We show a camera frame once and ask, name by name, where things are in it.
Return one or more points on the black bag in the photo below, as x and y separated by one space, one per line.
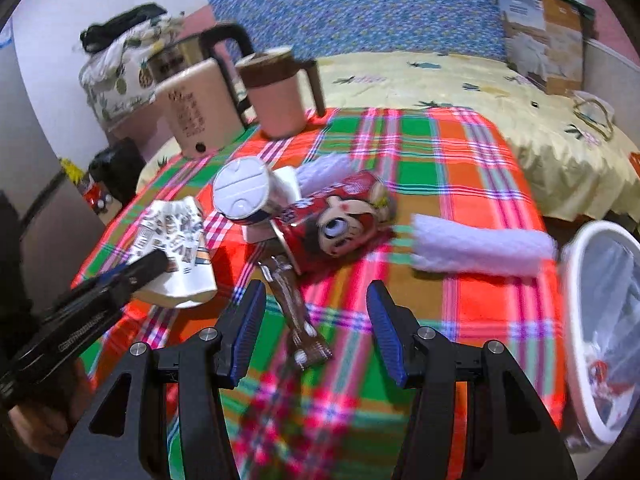
125 22

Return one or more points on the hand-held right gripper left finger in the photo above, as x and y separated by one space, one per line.
247 332

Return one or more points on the blue floral headboard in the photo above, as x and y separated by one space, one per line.
350 5

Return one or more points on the yellow pineapple bedsheet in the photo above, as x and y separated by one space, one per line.
450 85

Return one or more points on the white foam net sleeve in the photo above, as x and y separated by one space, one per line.
325 170
480 245

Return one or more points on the pink mug with brown lid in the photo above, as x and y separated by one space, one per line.
275 105

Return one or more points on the cream printed paper bag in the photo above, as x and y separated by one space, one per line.
175 240

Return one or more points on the plaid tablecloth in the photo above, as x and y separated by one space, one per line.
450 160

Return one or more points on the pineapple print fabric bundle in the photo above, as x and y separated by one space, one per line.
120 80

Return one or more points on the white round cup lid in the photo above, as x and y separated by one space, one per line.
240 187

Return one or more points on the white trash bin with liner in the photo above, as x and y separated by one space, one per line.
570 340

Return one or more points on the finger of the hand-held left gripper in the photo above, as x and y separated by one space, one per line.
145 267
107 275

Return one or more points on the yellow object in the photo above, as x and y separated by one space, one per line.
72 170

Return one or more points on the person's left hand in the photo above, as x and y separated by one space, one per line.
45 420

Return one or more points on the brown plastic wrapper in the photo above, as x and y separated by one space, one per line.
295 310

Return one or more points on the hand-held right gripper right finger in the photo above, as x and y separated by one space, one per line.
387 337

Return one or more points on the cardboard quilt box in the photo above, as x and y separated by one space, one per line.
545 45

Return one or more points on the white purple milk carton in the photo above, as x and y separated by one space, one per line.
286 182

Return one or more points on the beige electric kettle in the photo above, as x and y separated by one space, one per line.
195 105

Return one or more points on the grey cabinet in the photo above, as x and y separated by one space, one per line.
35 220

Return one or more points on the red toy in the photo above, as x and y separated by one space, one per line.
95 197

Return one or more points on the bear print snack packet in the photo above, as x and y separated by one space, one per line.
325 230

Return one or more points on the white panel board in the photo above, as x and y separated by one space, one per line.
610 75

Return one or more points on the pink storage box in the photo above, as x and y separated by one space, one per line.
145 135

